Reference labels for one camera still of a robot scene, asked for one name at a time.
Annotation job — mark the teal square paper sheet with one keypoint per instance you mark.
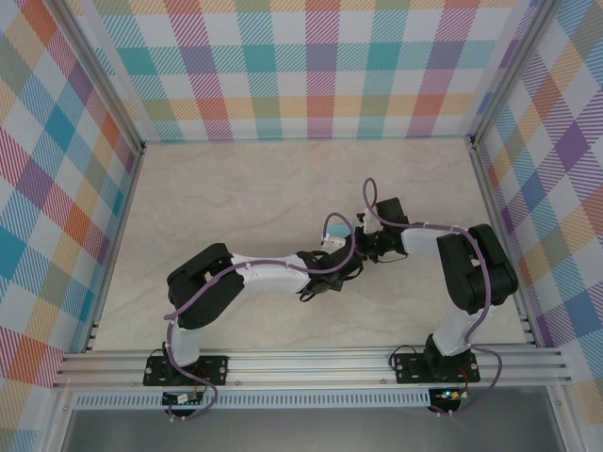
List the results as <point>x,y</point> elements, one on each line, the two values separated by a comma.
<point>337,230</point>

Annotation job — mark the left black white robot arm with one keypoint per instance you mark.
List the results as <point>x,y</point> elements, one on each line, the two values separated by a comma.
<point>202,292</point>

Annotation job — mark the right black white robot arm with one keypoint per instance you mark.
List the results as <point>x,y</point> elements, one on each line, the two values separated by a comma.
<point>476,273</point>

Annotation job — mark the grey metal panel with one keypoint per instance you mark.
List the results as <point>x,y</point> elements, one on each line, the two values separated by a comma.
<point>306,431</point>

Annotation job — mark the right circuit board green light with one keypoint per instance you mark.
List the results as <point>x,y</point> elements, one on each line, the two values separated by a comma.
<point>450,394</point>

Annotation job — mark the left small circuit board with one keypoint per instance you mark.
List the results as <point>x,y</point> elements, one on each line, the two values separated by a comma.
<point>172,399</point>

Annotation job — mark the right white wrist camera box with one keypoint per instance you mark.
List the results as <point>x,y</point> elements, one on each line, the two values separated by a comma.
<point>363,219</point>

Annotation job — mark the long aluminium mounting rail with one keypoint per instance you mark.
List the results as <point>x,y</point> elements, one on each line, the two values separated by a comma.
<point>306,365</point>

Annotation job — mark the right aluminium side rail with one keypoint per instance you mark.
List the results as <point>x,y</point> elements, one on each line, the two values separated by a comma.
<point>505,235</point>

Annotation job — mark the aluminium side rail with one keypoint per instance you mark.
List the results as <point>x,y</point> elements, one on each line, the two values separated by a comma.
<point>505,235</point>
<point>121,216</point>

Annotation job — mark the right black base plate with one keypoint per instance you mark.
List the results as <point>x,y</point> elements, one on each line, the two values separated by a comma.
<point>410,369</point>

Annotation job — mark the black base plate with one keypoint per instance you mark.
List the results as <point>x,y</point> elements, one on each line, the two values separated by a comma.
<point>410,369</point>
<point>212,367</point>

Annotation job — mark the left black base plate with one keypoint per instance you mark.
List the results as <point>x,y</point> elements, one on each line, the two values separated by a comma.
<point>212,367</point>

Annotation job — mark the right aluminium frame post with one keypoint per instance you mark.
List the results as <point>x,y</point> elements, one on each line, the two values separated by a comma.
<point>513,70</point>

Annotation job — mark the aluminium frame post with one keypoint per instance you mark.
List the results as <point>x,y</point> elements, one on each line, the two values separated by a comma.
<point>99,70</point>
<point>513,70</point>

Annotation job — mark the left aluminium side rail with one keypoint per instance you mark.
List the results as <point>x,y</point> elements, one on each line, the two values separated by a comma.
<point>121,216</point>

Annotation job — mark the right aluminium frame leg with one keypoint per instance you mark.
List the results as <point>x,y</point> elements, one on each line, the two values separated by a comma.
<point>563,419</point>

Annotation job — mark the aluminium frame leg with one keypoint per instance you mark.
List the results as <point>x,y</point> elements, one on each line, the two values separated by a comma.
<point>56,424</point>
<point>563,419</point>

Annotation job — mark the left aluminium frame post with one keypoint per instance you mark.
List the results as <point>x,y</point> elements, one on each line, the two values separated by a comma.
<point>99,70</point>

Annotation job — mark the left aluminium frame leg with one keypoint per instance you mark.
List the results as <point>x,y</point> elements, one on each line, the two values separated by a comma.
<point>56,424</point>

